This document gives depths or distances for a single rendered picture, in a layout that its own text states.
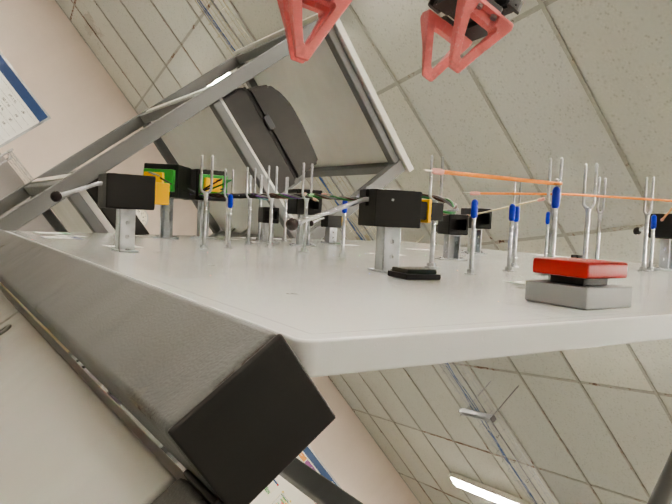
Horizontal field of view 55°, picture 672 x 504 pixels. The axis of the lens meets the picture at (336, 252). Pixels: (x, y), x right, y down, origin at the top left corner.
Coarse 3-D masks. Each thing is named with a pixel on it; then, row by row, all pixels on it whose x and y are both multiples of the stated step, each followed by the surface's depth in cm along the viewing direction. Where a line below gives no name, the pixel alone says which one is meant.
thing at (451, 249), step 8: (448, 216) 99; (456, 216) 99; (464, 216) 100; (440, 224) 102; (448, 224) 99; (456, 224) 102; (464, 224) 101; (440, 232) 102; (448, 232) 99; (456, 232) 99; (464, 232) 100; (448, 240) 101; (456, 240) 102; (448, 248) 101; (456, 248) 102; (440, 256) 102; (448, 256) 101; (456, 256) 102
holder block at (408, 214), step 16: (368, 192) 70; (384, 192) 68; (400, 192) 69; (416, 192) 70; (368, 208) 70; (384, 208) 68; (400, 208) 69; (416, 208) 70; (368, 224) 69; (384, 224) 69; (400, 224) 69; (416, 224) 70
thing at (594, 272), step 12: (540, 264) 50; (552, 264) 49; (564, 264) 48; (576, 264) 47; (588, 264) 46; (600, 264) 47; (612, 264) 48; (624, 264) 49; (552, 276) 50; (564, 276) 49; (576, 276) 47; (588, 276) 46; (600, 276) 47; (612, 276) 48; (624, 276) 49
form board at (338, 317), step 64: (128, 256) 76; (192, 256) 81; (256, 256) 87; (320, 256) 94; (256, 320) 35; (320, 320) 36; (384, 320) 37; (448, 320) 38; (512, 320) 39; (576, 320) 41; (640, 320) 44
